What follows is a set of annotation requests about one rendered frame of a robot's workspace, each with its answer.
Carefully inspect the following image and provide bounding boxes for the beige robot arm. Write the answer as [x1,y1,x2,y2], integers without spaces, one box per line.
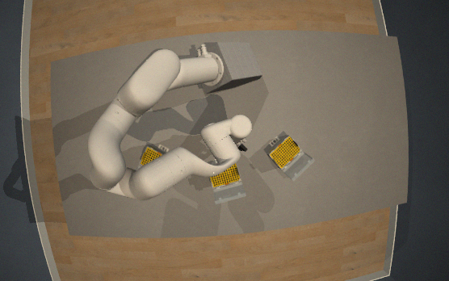
[87,44,252,200]

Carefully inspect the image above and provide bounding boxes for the yellow perforated plate with black holes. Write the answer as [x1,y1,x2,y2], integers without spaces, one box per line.
[141,149,161,165]
[210,164,240,187]
[270,138,300,169]

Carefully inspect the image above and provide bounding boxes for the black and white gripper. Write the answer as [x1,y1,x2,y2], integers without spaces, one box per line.
[236,142,247,152]

